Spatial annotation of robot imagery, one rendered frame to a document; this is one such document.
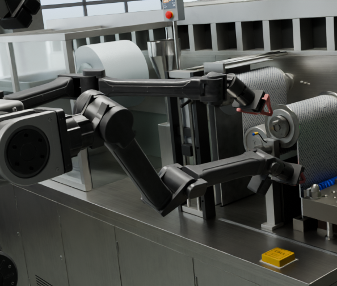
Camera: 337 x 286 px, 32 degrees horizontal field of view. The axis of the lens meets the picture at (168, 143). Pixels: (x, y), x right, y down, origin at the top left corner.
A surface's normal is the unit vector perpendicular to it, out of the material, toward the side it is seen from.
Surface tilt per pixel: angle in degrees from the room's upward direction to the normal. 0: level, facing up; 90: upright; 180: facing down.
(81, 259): 90
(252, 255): 0
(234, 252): 0
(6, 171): 90
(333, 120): 90
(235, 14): 90
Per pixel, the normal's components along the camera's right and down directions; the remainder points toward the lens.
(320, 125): 0.62, 0.12
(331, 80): -0.77, 0.22
